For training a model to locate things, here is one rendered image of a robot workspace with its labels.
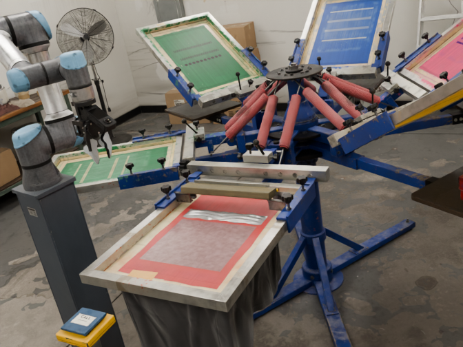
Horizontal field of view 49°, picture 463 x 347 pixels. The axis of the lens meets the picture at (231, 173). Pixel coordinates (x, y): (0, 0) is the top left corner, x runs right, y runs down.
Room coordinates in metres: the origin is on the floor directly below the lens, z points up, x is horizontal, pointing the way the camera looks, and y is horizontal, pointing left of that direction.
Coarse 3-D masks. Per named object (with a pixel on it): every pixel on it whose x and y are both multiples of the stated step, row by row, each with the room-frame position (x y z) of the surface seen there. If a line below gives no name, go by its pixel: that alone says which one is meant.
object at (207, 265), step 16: (240, 208) 1.89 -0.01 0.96; (256, 208) 1.86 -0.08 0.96; (224, 224) 1.77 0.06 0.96; (240, 224) 1.75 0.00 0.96; (208, 240) 1.67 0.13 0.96; (224, 240) 1.65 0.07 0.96; (240, 240) 1.63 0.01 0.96; (192, 256) 1.58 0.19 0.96; (208, 256) 1.56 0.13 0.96; (224, 256) 1.54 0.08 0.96; (240, 256) 1.52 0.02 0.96; (176, 272) 1.50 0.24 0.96; (192, 272) 1.48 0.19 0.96; (208, 272) 1.46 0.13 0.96; (224, 272) 1.45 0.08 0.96
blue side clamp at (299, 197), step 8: (312, 184) 1.88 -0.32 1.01; (296, 192) 1.85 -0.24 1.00; (304, 192) 1.82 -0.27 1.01; (312, 192) 1.87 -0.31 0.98; (296, 200) 1.78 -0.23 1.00; (304, 200) 1.79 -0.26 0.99; (312, 200) 1.86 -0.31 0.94; (296, 208) 1.72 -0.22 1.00; (304, 208) 1.78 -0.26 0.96; (280, 216) 1.67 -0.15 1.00; (288, 216) 1.65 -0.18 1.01; (296, 216) 1.71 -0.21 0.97; (288, 224) 1.65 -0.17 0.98; (288, 232) 1.65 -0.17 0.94
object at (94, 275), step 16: (144, 224) 1.82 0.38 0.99; (128, 240) 1.72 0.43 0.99; (272, 240) 1.54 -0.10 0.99; (112, 256) 1.64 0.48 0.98; (256, 256) 1.45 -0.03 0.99; (96, 272) 1.53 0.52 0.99; (240, 272) 1.38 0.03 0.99; (112, 288) 1.46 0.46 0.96; (128, 288) 1.43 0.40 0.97; (144, 288) 1.39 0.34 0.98; (160, 288) 1.36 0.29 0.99; (176, 288) 1.35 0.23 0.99; (192, 288) 1.33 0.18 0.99; (224, 288) 1.30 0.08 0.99; (240, 288) 1.32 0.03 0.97; (192, 304) 1.30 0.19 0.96; (208, 304) 1.27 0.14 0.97; (224, 304) 1.24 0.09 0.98
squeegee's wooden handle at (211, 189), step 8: (192, 184) 1.99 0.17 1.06; (200, 184) 1.98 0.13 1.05; (208, 184) 1.96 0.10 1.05; (184, 192) 1.95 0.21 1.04; (192, 192) 1.93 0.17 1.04; (200, 192) 1.91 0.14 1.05; (208, 192) 1.89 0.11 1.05; (216, 192) 1.88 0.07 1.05; (224, 192) 1.86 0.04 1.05; (232, 192) 1.84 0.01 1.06; (240, 192) 1.82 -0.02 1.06; (248, 192) 1.80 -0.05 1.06; (256, 192) 1.79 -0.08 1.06; (264, 192) 1.77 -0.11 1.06; (272, 192) 1.79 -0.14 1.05
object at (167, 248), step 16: (192, 208) 1.97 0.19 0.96; (208, 208) 1.94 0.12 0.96; (224, 208) 1.91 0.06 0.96; (176, 224) 1.84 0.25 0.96; (192, 224) 1.82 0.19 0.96; (208, 224) 1.79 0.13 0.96; (160, 240) 1.74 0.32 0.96; (176, 240) 1.71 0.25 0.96; (192, 240) 1.69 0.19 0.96; (144, 256) 1.64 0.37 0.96; (160, 256) 1.62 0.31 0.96; (176, 256) 1.60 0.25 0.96; (128, 272) 1.55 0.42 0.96; (160, 272) 1.51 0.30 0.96
